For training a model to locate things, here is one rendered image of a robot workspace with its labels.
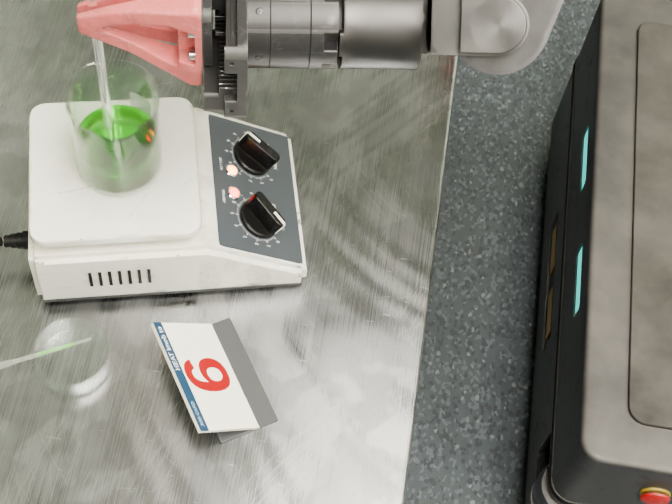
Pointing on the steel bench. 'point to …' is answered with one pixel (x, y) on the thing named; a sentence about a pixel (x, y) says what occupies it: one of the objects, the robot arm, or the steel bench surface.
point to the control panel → (226, 219)
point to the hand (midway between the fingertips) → (91, 18)
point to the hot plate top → (55, 228)
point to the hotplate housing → (160, 253)
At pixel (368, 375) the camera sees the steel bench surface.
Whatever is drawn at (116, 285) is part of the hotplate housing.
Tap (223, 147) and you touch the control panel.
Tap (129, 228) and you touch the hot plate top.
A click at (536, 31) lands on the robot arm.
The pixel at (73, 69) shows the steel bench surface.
